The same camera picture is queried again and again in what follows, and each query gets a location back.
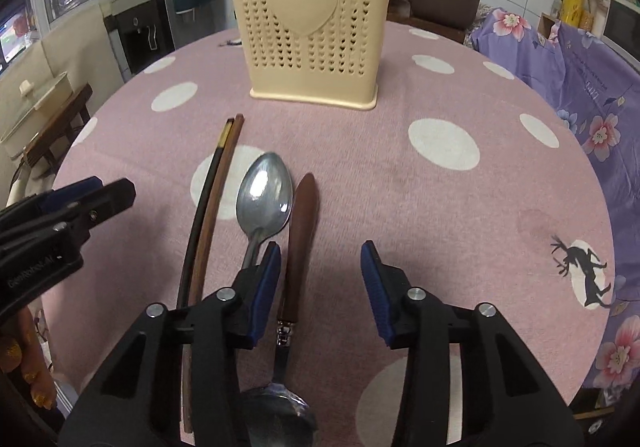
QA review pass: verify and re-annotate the brown wooden handled spoon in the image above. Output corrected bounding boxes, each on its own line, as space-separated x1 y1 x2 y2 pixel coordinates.
241 173 320 446

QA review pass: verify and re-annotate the black gold banded chopstick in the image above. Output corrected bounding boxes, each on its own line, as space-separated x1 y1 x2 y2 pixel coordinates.
176 118 234 308

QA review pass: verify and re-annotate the brown wooden chopstick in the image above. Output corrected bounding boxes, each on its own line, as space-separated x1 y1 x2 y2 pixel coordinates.
179 113 246 434

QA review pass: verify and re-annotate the stainless steel spoon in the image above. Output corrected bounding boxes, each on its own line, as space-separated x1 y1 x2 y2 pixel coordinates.
235 152 294 269

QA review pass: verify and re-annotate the left hand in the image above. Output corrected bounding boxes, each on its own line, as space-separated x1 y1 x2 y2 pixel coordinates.
1 307 56 410

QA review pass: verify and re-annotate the small wooden stool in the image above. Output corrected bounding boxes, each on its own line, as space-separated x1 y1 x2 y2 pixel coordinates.
23 83 93 173

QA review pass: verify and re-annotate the white cooking pot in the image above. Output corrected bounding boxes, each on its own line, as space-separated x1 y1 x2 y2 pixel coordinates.
1 72 73 162

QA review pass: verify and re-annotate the pink polka dot tablecloth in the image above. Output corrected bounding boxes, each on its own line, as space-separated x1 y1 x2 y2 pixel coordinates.
43 24 613 446

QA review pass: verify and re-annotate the grey water dispenser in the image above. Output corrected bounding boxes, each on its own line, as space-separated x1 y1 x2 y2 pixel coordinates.
101 0 175 81

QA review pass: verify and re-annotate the purple floral cloth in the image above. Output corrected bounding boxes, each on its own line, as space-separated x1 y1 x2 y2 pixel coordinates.
471 8 639 391

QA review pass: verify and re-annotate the cream plastic utensil holder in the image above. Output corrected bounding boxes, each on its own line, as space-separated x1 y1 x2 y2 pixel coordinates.
232 0 389 111

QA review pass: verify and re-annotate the white microwave oven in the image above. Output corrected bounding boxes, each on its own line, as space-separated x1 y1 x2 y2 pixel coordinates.
602 0 640 68

